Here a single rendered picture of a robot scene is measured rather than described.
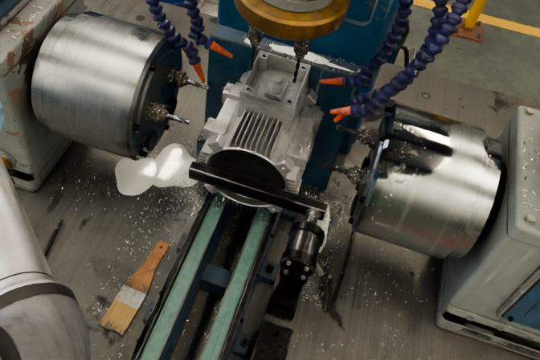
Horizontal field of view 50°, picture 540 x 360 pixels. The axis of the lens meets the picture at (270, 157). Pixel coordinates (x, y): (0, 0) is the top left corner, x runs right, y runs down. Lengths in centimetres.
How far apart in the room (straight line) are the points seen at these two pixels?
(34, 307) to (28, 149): 73
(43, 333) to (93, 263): 71
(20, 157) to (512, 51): 272
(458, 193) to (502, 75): 227
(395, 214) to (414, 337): 31
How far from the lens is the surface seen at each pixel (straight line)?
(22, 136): 119
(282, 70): 110
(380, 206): 98
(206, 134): 104
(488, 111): 168
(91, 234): 124
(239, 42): 110
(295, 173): 102
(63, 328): 51
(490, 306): 115
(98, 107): 104
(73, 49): 107
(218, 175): 102
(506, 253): 101
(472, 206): 99
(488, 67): 323
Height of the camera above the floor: 184
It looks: 50 degrees down
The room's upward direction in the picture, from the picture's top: 12 degrees clockwise
